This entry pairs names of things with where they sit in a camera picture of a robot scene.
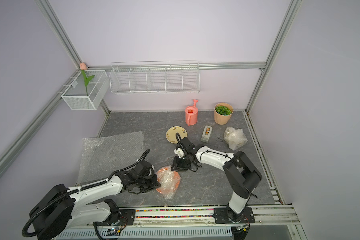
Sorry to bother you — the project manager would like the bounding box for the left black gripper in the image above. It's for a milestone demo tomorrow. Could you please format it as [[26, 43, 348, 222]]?
[[136, 173, 161, 192]]

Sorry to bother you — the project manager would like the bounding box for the cream beige plate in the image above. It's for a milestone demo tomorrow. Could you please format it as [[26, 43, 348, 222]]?
[[166, 126, 188, 144]]

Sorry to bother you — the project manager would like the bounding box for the bubble wrap sheet pile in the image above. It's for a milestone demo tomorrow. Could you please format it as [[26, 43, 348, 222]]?
[[77, 131, 144, 186]]

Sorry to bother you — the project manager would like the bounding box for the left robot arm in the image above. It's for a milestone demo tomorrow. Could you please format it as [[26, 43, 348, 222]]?
[[22, 160, 161, 240]]

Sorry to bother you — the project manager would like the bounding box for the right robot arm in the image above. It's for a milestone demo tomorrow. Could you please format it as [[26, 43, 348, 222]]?
[[171, 133, 263, 218]]

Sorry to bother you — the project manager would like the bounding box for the pink watering can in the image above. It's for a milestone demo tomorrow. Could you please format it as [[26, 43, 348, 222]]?
[[185, 99, 199, 126]]

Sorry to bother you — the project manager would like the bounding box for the potted green plant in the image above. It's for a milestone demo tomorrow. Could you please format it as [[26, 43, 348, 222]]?
[[214, 103, 234, 125]]

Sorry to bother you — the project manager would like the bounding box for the pink artificial tulip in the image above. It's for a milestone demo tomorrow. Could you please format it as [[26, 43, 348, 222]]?
[[80, 63, 95, 97]]

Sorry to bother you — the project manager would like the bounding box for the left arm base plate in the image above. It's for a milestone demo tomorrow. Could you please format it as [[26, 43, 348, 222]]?
[[97, 209, 136, 227]]

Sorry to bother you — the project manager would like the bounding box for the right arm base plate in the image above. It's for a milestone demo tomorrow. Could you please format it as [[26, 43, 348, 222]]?
[[213, 207, 255, 224]]

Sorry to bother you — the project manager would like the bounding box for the long white wire basket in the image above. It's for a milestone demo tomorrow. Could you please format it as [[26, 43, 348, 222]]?
[[110, 61, 201, 94]]

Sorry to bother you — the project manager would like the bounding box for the small white wire basket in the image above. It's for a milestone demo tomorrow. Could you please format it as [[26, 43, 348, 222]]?
[[62, 70, 110, 111]]

